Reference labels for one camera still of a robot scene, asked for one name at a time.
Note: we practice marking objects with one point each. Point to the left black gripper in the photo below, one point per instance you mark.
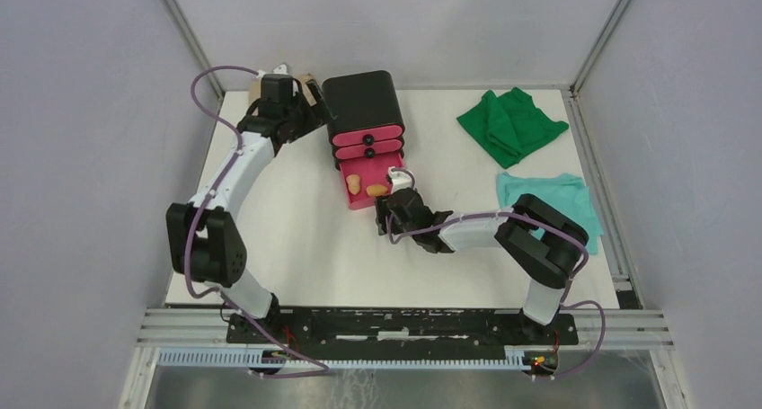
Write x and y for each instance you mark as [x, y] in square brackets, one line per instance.
[314, 118]

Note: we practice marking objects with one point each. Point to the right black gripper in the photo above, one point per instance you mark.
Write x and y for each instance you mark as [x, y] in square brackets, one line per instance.
[382, 211]

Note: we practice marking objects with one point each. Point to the teardrop beige makeup sponge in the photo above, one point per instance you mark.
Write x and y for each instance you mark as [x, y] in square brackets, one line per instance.
[377, 190]

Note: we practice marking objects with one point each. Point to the gourd-shaped beige makeup sponge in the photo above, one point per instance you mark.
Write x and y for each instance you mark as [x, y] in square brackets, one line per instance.
[353, 183]

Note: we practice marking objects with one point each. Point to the black pink drawer organizer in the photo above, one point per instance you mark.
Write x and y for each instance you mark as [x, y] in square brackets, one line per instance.
[366, 134]

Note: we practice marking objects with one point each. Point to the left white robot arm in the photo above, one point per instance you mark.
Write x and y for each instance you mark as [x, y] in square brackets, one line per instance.
[205, 244]

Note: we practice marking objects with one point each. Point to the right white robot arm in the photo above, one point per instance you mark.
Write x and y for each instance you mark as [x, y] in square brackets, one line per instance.
[547, 245]

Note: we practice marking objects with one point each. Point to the green cloth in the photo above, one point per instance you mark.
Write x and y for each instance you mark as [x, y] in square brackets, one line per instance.
[509, 127]

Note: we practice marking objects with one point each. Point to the teal cloth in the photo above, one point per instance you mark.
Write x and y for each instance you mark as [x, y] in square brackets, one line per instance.
[566, 192]

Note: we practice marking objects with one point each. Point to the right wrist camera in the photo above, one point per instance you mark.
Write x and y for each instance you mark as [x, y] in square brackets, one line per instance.
[400, 178]

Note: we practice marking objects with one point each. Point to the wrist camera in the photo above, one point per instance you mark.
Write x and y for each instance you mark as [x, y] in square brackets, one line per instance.
[400, 178]
[281, 69]

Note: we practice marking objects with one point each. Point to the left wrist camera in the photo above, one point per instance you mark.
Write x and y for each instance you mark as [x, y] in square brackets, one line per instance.
[281, 69]

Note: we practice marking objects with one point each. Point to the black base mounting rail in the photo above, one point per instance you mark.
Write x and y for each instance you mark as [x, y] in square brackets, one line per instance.
[414, 334]

